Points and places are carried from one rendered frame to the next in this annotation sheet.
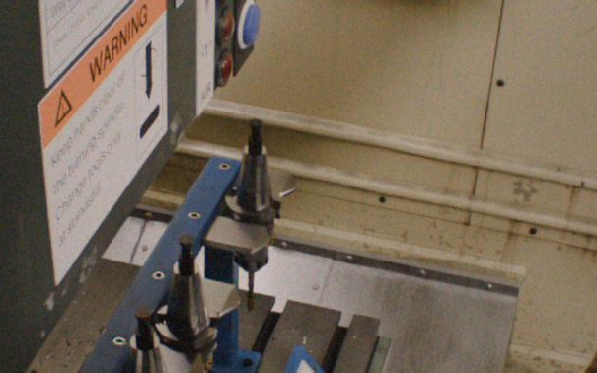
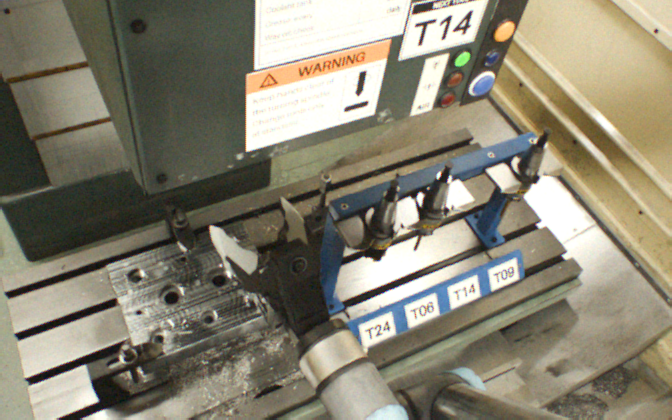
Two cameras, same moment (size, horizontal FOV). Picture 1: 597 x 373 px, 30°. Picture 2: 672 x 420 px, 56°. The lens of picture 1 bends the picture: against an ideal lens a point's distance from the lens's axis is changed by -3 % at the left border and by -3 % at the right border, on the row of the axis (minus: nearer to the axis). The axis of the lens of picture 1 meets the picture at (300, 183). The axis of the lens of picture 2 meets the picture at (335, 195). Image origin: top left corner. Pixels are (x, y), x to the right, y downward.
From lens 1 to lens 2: 0.32 m
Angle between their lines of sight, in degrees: 34
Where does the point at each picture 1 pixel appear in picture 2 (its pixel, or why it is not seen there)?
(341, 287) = (588, 240)
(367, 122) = (658, 167)
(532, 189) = not seen: outside the picture
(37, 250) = (233, 133)
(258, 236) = (512, 185)
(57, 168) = (258, 105)
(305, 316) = (546, 239)
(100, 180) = (298, 119)
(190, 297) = (437, 191)
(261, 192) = (530, 166)
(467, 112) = not seen: outside the picture
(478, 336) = (637, 320)
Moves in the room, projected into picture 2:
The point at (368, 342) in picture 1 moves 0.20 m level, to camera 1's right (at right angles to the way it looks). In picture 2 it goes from (564, 275) to (636, 338)
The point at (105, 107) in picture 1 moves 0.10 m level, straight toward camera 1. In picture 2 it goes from (310, 90) to (242, 143)
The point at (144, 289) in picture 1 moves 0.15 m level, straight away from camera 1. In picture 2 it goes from (431, 173) to (472, 132)
